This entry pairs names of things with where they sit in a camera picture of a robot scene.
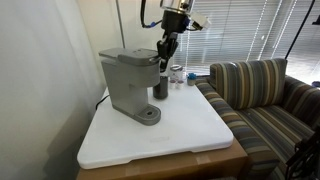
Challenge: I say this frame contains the small pot blue plant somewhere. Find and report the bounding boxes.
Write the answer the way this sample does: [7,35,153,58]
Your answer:
[187,73,197,86]

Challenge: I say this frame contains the clear glass jar silver lid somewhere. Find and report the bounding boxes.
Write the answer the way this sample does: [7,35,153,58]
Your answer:
[169,65,183,80]

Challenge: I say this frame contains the white coffee pod near jar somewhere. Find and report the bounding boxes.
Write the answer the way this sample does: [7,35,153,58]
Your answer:
[169,79,176,89]

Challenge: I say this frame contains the white plastic table board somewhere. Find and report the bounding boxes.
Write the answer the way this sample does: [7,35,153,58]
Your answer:
[77,84,234,169]

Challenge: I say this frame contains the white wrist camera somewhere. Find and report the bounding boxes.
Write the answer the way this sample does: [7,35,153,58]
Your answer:
[190,12,211,30]

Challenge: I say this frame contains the brown cardboard box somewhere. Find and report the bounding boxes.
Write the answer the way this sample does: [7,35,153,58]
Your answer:
[76,139,248,180]

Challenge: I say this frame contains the striped sofa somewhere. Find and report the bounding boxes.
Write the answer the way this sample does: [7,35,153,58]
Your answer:
[196,58,320,180]

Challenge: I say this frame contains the white coffee pod front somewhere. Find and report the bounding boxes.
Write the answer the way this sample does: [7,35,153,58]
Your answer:
[176,80,184,89]

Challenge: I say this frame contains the black object at sofa edge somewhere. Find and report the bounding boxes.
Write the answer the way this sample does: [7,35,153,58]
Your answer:
[285,126,320,180]

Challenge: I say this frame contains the black power cable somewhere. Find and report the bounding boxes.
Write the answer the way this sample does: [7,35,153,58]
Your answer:
[95,94,111,111]

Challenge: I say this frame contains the grey pod coffee machine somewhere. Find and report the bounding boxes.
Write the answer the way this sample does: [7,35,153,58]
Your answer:
[99,48,161,126]

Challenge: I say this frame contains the black tripod stand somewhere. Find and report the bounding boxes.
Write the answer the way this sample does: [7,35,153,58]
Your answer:
[284,0,320,59]

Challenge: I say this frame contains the window blinds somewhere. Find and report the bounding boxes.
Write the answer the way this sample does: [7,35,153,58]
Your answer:
[174,0,320,84]

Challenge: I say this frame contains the dark coffee-filled glass jar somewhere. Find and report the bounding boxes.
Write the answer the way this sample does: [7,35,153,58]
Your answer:
[153,76,168,100]

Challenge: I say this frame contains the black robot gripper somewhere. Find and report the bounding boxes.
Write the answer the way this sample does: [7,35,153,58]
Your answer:
[157,10,190,72]

